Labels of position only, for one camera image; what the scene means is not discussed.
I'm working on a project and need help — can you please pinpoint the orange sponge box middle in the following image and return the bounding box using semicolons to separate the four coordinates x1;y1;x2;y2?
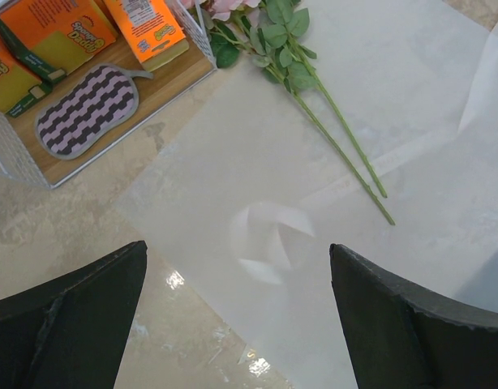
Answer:
0;0;118;85

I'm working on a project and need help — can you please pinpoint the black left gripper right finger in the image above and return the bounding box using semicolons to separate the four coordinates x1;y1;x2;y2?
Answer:
329;244;498;388

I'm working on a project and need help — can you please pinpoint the orange sponge box left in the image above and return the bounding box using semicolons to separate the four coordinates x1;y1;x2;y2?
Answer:
0;37;50;118

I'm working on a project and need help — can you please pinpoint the cream printed ribbon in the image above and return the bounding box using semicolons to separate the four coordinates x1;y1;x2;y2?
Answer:
226;133;461;365

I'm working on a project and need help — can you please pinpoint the white bouquet wrapping paper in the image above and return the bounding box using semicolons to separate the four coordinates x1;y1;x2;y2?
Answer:
117;1;498;388

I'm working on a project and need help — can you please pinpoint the orange sponge box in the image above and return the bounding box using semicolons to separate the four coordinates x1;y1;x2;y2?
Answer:
0;0;118;85
0;37;50;118
104;0;189;72

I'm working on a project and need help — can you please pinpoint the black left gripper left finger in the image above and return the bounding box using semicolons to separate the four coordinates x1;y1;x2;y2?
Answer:
0;241;148;388

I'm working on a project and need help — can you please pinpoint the pink rose bunch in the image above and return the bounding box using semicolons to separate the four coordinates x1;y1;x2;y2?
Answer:
180;0;395;226

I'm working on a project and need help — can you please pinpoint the purple wavy scrub pad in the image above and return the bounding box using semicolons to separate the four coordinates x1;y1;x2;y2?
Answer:
34;63;154;160

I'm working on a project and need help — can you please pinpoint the white wire wooden shelf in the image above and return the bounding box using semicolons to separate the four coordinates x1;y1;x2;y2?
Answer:
0;1;214;189

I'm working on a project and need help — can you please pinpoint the orange sponge box right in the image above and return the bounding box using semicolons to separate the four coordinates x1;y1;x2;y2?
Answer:
104;0;189;72

